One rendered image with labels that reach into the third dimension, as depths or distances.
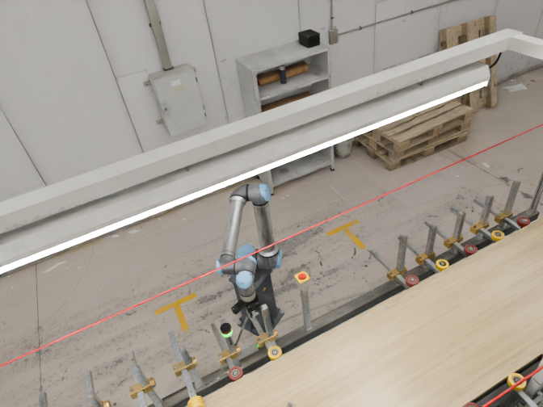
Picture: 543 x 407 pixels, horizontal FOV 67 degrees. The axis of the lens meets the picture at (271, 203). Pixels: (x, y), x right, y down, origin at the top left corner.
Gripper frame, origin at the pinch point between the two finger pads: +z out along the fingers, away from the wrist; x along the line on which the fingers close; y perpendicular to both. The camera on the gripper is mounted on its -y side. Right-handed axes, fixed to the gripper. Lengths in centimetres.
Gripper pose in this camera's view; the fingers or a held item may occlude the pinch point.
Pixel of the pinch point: (250, 317)
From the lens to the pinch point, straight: 258.9
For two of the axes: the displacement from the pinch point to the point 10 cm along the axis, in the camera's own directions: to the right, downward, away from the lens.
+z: 1.2, 7.6, 6.3
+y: 8.9, -3.7, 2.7
